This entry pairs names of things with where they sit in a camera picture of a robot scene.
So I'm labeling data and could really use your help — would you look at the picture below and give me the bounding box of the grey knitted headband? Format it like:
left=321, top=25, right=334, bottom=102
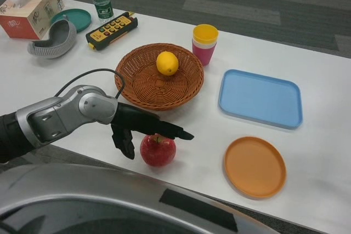
left=27, top=14, right=77, bottom=59

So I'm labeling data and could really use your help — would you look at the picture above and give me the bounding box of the silver robot chest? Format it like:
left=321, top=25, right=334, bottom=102
left=0, top=162, right=283, bottom=234

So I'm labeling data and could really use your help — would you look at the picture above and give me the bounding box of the white plastic cup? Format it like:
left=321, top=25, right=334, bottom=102
left=191, top=39, right=218, bottom=49

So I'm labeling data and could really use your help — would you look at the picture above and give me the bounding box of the pink plastic cup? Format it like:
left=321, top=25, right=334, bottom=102
left=191, top=42, right=217, bottom=66

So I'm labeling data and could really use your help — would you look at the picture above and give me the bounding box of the cardboard tissue box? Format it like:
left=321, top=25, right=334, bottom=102
left=0, top=0, right=65, bottom=40

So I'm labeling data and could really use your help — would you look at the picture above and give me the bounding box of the teal round plastic plate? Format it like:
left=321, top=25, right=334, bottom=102
left=50, top=8, right=92, bottom=33

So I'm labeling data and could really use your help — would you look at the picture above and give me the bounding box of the yellow lemon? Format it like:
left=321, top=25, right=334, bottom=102
left=156, top=51, right=179, bottom=76

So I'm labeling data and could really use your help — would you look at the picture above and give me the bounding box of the yellow black remote controller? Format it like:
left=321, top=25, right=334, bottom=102
left=86, top=11, right=138, bottom=51

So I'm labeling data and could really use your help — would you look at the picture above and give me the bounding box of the orange round plastic plate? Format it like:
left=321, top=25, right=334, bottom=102
left=224, top=135, right=287, bottom=199

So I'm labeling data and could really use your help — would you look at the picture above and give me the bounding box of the red apple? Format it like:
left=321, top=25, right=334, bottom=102
left=139, top=133, right=177, bottom=168

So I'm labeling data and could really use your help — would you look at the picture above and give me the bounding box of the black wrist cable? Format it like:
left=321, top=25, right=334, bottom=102
left=54, top=68, right=127, bottom=100

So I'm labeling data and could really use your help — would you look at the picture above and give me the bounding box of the blue rectangular plastic tray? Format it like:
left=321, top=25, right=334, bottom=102
left=218, top=69, right=304, bottom=130

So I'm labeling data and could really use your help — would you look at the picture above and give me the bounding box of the brown wicker basket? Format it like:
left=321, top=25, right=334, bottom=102
left=114, top=43, right=205, bottom=112

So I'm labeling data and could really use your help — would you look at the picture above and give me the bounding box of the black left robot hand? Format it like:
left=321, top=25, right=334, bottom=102
left=110, top=101, right=195, bottom=161

